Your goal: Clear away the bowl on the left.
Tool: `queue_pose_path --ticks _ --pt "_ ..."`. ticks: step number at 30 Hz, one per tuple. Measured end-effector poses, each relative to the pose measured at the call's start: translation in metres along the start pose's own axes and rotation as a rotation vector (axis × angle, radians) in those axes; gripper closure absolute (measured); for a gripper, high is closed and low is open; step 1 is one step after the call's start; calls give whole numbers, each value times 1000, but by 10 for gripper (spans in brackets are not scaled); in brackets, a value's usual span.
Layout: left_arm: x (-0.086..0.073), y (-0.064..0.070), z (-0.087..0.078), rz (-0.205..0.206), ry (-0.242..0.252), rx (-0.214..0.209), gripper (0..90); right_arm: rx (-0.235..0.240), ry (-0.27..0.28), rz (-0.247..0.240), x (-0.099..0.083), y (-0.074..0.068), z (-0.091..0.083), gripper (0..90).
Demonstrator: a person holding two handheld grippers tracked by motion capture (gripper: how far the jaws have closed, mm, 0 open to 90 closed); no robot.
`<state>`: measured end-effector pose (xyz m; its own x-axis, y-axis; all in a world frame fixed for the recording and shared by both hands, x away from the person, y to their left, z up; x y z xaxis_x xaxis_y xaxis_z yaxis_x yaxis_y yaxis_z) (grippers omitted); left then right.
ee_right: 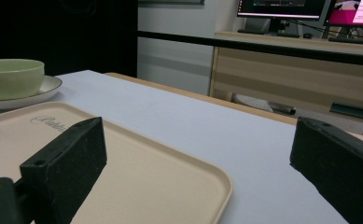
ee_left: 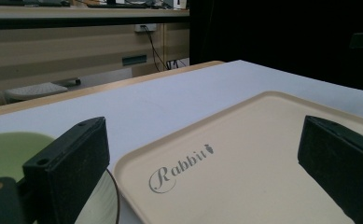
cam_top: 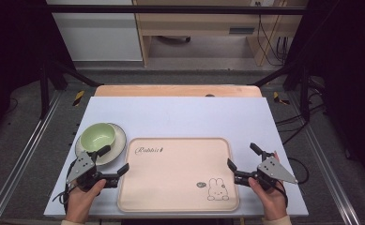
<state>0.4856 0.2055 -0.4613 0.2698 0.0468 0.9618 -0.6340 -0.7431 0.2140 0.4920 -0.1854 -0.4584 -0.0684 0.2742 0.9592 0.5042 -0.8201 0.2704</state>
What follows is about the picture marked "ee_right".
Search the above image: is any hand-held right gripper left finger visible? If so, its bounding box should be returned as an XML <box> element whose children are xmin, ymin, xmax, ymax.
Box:
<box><xmin>19</xmin><ymin>116</ymin><xmax>108</xmax><ymax>224</ymax></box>

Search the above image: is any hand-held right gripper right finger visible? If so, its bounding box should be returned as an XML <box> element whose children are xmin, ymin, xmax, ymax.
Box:
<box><xmin>289</xmin><ymin>116</ymin><xmax>363</xmax><ymax>224</ymax></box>

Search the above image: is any dark green flat bar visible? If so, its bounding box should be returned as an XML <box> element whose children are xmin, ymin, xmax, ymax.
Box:
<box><xmin>329</xmin><ymin>101</ymin><xmax>363</xmax><ymax>121</ymax></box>

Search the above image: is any white plate with dark rim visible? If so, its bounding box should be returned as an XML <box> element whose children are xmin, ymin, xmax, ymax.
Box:
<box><xmin>0</xmin><ymin>75</ymin><xmax>63</xmax><ymax>111</ymax></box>

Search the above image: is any beige plastic tray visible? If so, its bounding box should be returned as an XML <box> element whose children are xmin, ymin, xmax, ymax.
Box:
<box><xmin>0</xmin><ymin>101</ymin><xmax>234</xmax><ymax>224</ymax></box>

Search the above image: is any wooden desk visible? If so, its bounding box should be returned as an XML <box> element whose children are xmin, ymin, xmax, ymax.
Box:
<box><xmin>208</xmin><ymin>31</ymin><xmax>363</xmax><ymax>117</ymax></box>

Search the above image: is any green ceramic bowl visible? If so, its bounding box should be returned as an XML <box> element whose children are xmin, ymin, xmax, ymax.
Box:
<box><xmin>0</xmin><ymin>58</ymin><xmax>46</xmax><ymax>101</ymax></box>

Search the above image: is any black keyboard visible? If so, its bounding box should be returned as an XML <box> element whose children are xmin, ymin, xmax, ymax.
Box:
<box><xmin>328</xmin><ymin>35</ymin><xmax>363</xmax><ymax>47</ymax></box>
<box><xmin>236</xmin><ymin>28</ymin><xmax>301</xmax><ymax>39</ymax></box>

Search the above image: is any black curtain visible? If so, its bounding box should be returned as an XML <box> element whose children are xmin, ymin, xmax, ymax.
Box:
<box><xmin>0</xmin><ymin>0</ymin><xmax>139</xmax><ymax>78</ymax></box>

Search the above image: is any monitor with pink screen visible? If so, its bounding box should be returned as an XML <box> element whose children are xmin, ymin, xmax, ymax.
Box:
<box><xmin>324</xmin><ymin>0</ymin><xmax>363</xmax><ymax>28</ymax></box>

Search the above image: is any black computer monitor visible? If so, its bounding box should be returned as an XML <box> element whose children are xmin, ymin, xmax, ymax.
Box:
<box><xmin>236</xmin><ymin>0</ymin><xmax>330</xmax><ymax>35</ymax></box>

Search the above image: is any black horizontal rail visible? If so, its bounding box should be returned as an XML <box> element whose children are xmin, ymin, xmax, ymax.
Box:
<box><xmin>137</xmin><ymin>30</ymin><xmax>363</xmax><ymax>68</ymax></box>

